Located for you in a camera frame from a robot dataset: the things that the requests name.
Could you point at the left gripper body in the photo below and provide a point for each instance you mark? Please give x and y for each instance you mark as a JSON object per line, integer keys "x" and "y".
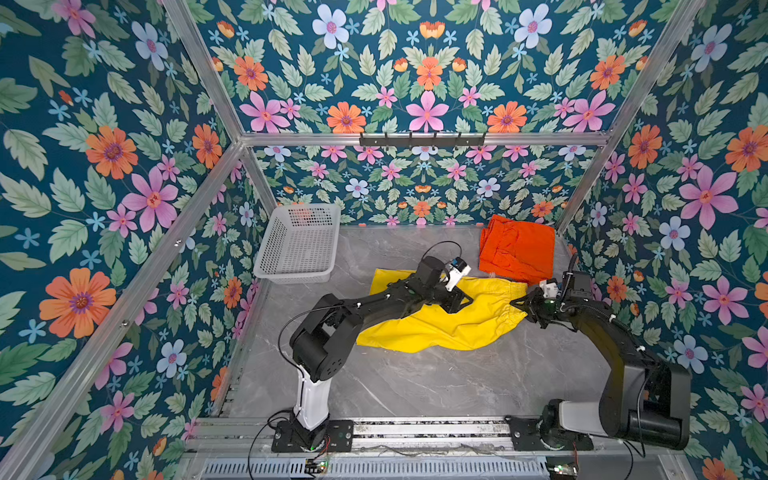
{"x": 450, "y": 300}

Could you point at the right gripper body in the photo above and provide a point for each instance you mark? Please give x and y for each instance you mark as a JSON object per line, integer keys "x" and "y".
{"x": 544, "y": 309}

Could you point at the yellow shorts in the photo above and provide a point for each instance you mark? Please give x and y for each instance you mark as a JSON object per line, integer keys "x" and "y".
{"x": 489, "y": 317}

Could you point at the orange shorts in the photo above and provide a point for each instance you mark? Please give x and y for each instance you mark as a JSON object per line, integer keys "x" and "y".
{"x": 517, "y": 250}

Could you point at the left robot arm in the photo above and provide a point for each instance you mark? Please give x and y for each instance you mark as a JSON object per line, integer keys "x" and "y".
{"x": 322, "y": 343}

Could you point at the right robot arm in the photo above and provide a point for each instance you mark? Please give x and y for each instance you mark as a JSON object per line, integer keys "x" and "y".
{"x": 646, "y": 399}

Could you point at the white plastic basket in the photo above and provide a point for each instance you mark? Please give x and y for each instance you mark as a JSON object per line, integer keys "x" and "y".
{"x": 299, "y": 245}

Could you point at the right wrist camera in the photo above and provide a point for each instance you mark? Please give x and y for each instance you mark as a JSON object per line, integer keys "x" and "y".
{"x": 574, "y": 285}

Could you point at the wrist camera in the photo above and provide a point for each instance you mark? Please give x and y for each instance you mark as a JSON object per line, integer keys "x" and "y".
{"x": 454, "y": 271}
{"x": 574, "y": 285}

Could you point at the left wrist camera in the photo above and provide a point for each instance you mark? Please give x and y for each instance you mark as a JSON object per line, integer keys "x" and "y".
{"x": 454, "y": 271}

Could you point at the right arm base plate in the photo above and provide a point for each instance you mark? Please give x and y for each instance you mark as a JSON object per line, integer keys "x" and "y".
{"x": 535, "y": 434}

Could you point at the white vented cable duct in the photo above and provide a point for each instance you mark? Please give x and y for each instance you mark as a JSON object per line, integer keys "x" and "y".
{"x": 377, "y": 468}

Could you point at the black hook rail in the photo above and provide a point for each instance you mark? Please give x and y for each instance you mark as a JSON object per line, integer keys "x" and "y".
{"x": 411, "y": 139}

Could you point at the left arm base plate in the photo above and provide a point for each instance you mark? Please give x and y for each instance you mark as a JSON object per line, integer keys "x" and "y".
{"x": 331, "y": 436}

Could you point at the aluminium mounting rail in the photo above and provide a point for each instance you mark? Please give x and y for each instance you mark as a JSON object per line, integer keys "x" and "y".
{"x": 485, "y": 435}

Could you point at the aluminium frame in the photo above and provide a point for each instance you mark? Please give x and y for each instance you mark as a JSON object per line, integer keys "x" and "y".
{"x": 131, "y": 205}

